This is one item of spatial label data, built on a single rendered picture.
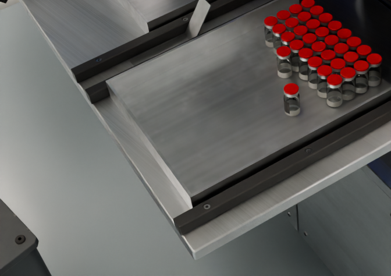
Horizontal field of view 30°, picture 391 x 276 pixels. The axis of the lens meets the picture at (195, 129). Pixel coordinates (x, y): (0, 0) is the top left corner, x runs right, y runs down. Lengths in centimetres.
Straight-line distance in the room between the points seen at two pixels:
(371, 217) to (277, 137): 47
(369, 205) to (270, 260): 57
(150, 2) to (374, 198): 54
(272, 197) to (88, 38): 45
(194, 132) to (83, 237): 108
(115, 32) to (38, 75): 136
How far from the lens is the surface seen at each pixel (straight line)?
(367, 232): 149
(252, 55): 113
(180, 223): 91
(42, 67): 259
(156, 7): 125
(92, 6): 129
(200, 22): 115
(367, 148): 99
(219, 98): 107
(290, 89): 100
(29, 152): 232
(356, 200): 145
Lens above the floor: 164
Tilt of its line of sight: 47 degrees down
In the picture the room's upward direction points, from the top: 12 degrees counter-clockwise
